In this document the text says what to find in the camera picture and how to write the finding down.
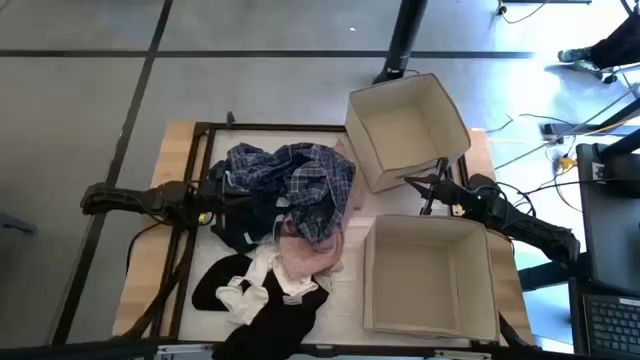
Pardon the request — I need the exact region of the white garment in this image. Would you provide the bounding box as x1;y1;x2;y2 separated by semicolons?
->
214;238;346;327

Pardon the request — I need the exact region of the yellow floor cable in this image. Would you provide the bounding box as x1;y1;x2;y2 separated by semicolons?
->
497;0;549;26

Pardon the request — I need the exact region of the upper cardboard box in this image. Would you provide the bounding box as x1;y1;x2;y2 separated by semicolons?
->
343;72;472;195

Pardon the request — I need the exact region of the black metal table frame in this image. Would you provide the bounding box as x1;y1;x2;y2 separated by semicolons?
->
149;110;474;347

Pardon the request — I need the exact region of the black laptop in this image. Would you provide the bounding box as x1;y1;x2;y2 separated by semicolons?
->
568;277;640;360

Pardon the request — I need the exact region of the blue-grey floor object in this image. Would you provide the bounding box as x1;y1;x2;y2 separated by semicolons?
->
0;212;39;237

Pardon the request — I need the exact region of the person's shoe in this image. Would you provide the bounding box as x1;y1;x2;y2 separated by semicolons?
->
557;46;595;64

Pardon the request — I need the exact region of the blue plaid shirt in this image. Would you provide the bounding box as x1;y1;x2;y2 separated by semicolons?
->
224;141;357;246

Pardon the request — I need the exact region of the pink garment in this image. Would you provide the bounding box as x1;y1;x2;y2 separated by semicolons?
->
276;137;367;282

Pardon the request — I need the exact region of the black overhead rig beam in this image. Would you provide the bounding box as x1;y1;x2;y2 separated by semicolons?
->
0;338;640;360

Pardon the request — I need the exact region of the person's leg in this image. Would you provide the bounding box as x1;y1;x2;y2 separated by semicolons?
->
589;12;640;71

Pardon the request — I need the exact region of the black floor bar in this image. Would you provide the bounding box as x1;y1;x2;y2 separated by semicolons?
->
542;98;640;139

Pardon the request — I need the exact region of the beige fabric bin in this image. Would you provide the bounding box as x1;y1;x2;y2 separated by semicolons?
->
362;213;501;344

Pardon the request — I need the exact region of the black looped cable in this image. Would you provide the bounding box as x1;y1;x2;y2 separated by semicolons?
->
494;180;539;221

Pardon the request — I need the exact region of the black garment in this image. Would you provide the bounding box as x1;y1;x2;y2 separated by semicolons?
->
191;252;331;360

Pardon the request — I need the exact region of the dark grey desk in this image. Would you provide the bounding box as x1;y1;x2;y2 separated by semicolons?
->
575;142;640;297

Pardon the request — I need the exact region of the white table mat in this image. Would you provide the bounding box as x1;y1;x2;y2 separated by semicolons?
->
177;129;474;349

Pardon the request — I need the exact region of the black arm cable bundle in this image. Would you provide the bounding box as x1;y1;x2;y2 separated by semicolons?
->
119;219;199;342

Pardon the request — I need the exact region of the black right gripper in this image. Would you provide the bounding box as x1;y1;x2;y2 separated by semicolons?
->
402;157;484;217

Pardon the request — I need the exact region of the black table foot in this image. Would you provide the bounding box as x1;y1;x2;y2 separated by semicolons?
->
517;251;592;293

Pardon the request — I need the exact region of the black stand pole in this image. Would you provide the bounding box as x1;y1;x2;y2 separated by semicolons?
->
372;0;430;85

